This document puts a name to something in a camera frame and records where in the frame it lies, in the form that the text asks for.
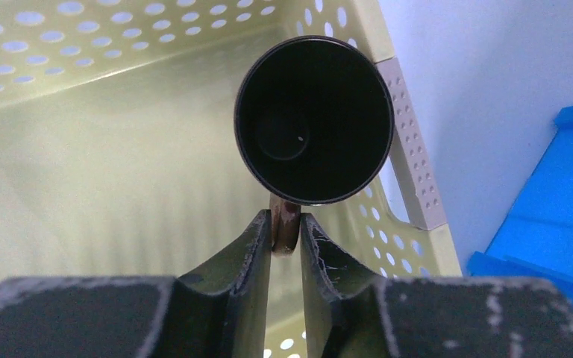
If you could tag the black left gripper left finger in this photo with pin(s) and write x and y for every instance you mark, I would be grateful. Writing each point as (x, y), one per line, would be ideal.
(218, 309)

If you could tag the brown mug black inside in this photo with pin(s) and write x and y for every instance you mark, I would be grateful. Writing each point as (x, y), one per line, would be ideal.
(314, 123)

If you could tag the blue plastic divided bin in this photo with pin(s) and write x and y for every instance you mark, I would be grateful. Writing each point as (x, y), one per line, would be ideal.
(536, 238)

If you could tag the yellow perforated plastic basket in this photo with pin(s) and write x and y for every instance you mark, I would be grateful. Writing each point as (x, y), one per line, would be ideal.
(118, 156)

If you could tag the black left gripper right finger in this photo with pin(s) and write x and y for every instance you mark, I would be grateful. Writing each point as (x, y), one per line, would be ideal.
(352, 311)

